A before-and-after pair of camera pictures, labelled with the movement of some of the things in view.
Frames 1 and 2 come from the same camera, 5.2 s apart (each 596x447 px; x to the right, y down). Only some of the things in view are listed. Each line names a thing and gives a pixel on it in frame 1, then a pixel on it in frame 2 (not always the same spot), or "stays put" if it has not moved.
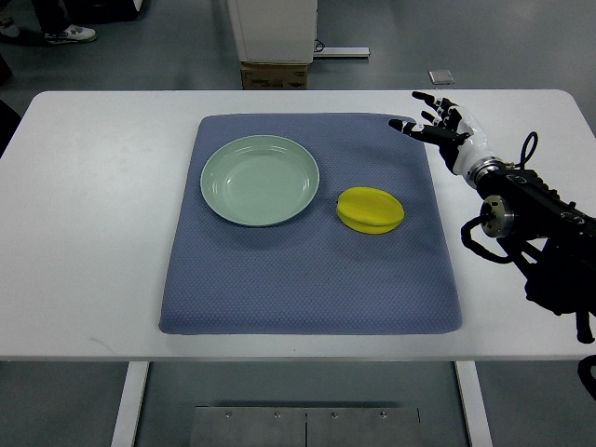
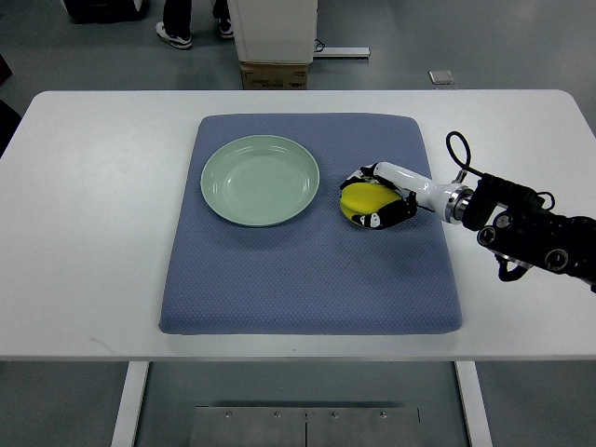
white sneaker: x=9 y=31 to x=225 y=27
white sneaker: x=72 y=34 to x=174 y=40
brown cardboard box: x=273 y=75 stays put
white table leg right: x=473 y=403 stays put
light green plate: x=260 y=180 stays put
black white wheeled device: x=104 y=11 stays put
